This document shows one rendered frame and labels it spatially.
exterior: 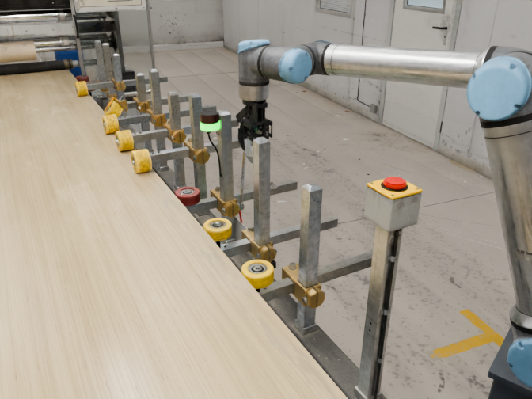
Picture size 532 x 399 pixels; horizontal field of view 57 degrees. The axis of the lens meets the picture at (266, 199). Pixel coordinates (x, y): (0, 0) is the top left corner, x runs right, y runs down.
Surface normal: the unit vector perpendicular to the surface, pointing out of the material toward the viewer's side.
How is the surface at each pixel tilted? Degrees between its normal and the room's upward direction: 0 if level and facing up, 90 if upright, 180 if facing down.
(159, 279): 0
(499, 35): 90
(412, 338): 0
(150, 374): 0
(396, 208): 90
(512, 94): 83
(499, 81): 83
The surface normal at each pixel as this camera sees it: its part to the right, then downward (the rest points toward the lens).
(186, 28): 0.37, 0.40
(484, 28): -0.93, 0.16
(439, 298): 0.00, -0.90
